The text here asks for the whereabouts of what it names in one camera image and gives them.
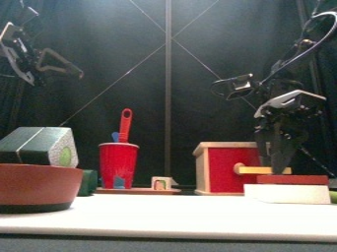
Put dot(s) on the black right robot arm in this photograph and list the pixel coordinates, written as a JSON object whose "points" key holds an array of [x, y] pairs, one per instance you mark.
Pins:
{"points": [[302, 42]]}

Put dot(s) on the white rice block under tuna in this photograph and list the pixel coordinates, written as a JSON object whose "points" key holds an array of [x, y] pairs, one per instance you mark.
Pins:
{"points": [[288, 194]]}

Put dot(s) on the red toy tuna slab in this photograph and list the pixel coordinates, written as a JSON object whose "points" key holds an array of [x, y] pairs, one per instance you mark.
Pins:
{"points": [[293, 179]]}

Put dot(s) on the wooden box with red drawer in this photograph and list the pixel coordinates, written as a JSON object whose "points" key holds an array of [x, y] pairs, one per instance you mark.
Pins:
{"points": [[223, 164]]}

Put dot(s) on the green and white carton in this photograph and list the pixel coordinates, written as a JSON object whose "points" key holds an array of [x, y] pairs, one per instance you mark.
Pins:
{"points": [[31, 144]]}

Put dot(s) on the red toy utensil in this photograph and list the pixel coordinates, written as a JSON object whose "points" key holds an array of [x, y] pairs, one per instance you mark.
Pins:
{"points": [[125, 129]]}

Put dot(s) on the blue toy utensil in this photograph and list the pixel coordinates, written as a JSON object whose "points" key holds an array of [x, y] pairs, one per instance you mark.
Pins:
{"points": [[115, 137]]}

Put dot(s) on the white cutting board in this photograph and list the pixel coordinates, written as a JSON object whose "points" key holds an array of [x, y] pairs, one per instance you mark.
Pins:
{"points": [[175, 216]]}

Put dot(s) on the pink flat tray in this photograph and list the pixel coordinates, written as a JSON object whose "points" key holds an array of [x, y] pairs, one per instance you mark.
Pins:
{"points": [[141, 191]]}

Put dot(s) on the red plastic cup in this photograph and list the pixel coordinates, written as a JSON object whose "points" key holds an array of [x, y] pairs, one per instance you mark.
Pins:
{"points": [[118, 164]]}

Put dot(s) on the small dark green block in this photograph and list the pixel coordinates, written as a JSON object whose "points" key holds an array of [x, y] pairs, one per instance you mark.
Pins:
{"points": [[88, 182]]}

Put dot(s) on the red toy bowl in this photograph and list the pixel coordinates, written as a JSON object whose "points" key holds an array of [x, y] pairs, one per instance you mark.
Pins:
{"points": [[35, 187]]}

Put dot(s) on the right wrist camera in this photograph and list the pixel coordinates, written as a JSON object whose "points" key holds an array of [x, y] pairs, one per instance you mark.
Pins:
{"points": [[238, 87]]}

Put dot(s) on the vertical frame pole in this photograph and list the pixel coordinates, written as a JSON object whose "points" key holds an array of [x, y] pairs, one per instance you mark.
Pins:
{"points": [[167, 82]]}

